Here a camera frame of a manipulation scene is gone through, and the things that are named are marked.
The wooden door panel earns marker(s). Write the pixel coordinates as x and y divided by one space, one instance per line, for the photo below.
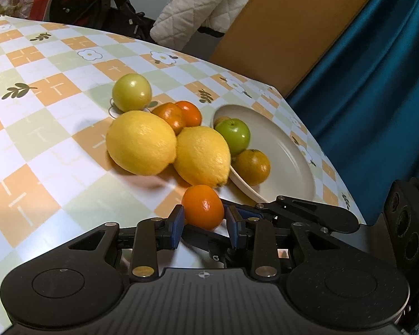
282 31

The bright green apple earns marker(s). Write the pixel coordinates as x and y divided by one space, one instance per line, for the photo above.
234 136

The pale yellow-green apple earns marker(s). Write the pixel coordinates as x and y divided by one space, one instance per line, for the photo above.
131 91

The greenish yellow orange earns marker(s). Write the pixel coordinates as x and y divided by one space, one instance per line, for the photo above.
253 165

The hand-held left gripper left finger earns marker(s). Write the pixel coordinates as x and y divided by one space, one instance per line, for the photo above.
177 225

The black exercise bike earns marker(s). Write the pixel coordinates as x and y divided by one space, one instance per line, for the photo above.
87 0

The teal curtain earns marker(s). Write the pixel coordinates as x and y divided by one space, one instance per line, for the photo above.
370 111

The orange tangerine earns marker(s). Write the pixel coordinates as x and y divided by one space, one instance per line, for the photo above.
202 207
192 111
169 117

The small brown kiwi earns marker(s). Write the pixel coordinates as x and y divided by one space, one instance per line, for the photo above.
221 120

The beige round plate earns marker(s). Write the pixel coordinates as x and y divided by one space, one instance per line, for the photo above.
286 153

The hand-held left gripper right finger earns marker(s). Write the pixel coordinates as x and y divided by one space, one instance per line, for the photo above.
232 226

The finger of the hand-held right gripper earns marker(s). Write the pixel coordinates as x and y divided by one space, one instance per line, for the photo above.
317 216
209 244

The yellow lemon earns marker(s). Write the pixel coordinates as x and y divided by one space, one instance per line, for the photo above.
141 143
202 155

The white quilted blanket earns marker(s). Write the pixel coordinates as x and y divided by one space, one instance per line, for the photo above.
202 10

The checkered floral tablecloth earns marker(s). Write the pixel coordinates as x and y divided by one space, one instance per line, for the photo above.
56 129

